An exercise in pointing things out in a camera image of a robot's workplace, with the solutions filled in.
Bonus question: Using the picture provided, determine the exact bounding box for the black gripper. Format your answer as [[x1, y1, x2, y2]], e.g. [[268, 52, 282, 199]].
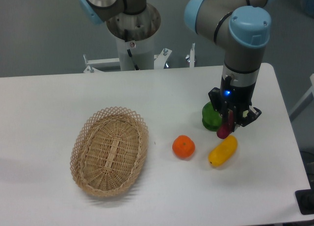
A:
[[209, 75, 262, 132]]

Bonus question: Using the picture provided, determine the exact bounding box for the purple red sweet potato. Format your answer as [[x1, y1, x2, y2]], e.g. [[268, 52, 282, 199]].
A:
[[216, 110, 234, 139]]

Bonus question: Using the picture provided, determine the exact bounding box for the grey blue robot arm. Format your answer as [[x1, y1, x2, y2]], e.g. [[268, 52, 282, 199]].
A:
[[78, 0, 273, 138]]

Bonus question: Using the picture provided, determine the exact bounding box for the green bell pepper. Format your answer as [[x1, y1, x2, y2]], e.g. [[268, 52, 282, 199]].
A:
[[202, 102, 222, 132]]

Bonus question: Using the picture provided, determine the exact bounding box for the yellow mango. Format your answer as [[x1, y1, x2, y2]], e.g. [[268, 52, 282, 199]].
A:
[[208, 135, 238, 167]]

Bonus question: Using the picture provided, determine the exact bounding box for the orange tangerine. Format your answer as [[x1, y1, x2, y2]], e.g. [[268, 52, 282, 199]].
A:
[[172, 135, 195, 159]]

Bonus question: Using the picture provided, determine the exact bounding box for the black device at table edge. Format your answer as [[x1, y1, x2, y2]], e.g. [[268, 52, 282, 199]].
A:
[[295, 189, 314, 215]]

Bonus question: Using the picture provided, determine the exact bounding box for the woven wicker basket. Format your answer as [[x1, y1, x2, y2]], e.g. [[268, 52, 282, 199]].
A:
[[70, 107, 149, 198]]

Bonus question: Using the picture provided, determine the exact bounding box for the white frame at right edge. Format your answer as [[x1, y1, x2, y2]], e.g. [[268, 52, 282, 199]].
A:
[[288, 74, 314, 122]]

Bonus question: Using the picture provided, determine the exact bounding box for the white metal base frame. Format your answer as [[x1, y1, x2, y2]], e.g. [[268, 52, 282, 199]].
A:
[[82, 42, 197, 73]]

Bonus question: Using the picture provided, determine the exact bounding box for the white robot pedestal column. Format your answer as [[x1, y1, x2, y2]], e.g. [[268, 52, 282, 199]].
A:
[[115, 37, 155, 71]]

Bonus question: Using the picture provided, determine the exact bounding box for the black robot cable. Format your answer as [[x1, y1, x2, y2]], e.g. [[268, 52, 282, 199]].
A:
[[124, 29, 140, 71]]

